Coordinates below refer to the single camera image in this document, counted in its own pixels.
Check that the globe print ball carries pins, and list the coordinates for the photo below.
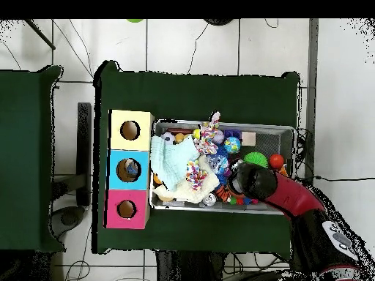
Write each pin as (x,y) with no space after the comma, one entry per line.
(232,145)

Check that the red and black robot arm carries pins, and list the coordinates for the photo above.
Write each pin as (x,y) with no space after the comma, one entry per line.
(296,199)

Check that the wooden block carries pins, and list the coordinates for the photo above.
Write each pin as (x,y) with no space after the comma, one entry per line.
(248,138)

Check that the black and white soccer ball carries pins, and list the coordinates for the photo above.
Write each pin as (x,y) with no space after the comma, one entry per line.
(167,137)

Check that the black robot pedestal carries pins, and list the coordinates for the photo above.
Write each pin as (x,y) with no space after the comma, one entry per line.
(190,267)

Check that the black round object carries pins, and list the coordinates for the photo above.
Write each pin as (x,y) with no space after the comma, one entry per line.
(218,21)

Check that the white baseball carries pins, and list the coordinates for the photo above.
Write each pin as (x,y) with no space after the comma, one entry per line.
(218,137)

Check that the dark green table cloth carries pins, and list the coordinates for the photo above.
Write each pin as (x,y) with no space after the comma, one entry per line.
(190,96)
(23,161)

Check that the grey round stand foot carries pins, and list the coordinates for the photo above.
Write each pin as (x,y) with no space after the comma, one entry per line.
(68,218)

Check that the black slanted rod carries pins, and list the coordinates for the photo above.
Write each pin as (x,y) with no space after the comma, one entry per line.
(41,34)

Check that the orange ball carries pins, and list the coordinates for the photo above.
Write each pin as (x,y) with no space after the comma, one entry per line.
(277,161)

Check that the yellow ball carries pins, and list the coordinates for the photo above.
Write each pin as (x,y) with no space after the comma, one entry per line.
(197,133)

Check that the black upright panel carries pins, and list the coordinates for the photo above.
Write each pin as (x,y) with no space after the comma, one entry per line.
(84,146)

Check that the cream white cloth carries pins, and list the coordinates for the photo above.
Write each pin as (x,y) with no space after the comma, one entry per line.
(202,191)

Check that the wooden box with three holes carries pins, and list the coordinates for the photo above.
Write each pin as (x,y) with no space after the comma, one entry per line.
(140,175)

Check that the small green object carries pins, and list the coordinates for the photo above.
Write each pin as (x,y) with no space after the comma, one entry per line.
(135,20)

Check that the shallow mesh bin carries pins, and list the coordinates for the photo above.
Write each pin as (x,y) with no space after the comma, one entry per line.
(272,137)

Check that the mint green cloth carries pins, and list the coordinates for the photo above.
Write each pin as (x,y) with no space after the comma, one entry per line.
(172,164)

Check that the green spiky ball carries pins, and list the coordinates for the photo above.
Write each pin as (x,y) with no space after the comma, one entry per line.
(256,159)

